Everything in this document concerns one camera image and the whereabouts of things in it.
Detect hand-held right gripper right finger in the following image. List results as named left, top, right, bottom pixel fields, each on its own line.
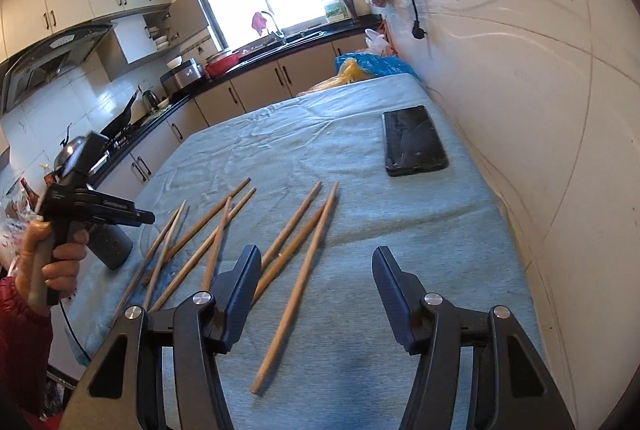
left=372, top=246, right=576, bottom=430

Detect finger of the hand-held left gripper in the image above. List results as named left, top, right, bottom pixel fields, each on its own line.
left=91, top=191, right=156, bottom=227

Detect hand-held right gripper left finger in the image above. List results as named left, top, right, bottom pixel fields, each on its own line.
left=57, top=244, right=263, bottom=430

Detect dark grey chopstick holder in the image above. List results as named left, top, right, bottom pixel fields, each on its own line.
left=90, top=223, right=134, bottom=271

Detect wooden chopstick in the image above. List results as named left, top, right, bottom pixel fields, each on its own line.
left=202, top=197, right=233, bottom=293
left=141, top=178, right=252, bottom=286
left=261, top=181, right=323, bottom=268
left=149, top=188, right=257, bottom=313
left=111, top=209, right=181, bottom=322
left=143, top=200, right=187, bottom=307
left=251, top=204, right=330, bottom=304
left=251, top=183, right=339, bottom=396

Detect person's left forearm red sleeve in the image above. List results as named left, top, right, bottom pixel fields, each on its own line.
left=0, top=275, right=54, bottom=418

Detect person's left hand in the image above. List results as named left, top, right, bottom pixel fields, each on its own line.
left=15, top=220, right=91, bottom=311

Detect brown sauce bottle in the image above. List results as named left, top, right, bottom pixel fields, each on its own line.
left=19, top=177, right=41, bottom=213

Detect black wok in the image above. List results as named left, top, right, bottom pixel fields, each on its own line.
left=100, top=89, right=141, bottom=137

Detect light blue tablecloth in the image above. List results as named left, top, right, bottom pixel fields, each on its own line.
left=65, top=75, right=546, bottom=430

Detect black range hood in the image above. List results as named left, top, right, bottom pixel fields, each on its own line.
left=0, top=23, right=118, bottom=113

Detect black smartphone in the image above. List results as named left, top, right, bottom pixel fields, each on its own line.
left=382, top=105, right=450, bottom=177

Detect red pot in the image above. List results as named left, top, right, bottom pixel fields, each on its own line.
left=204, top=49, right=242, bottom=79

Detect open shelf with bowls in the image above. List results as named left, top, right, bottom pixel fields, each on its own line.
left=142, top=8, right=173, bottom=54

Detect beige lower kitchen cabinets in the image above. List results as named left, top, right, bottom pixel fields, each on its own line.
left=95, top=38, right=386, bottom=211

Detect yellow plastic bag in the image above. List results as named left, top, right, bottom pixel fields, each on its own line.
left=297, top=59, right=362, bottom=98

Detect steel faucet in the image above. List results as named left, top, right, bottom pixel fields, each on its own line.
left=260, top=10, right=287, bottom=44

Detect blue plastic bag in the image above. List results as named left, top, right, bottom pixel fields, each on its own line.
left=334, top=52, right=421, bottom=82

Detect steel sink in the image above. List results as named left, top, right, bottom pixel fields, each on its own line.
left=280, top=29, right=326, bottom=46

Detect white plastic bag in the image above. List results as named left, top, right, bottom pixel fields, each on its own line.
left=364, top=28, right=390, bottom=57

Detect black kitchen countertop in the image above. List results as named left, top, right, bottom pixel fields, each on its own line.
left=90, top=13, right=386, bottom=186

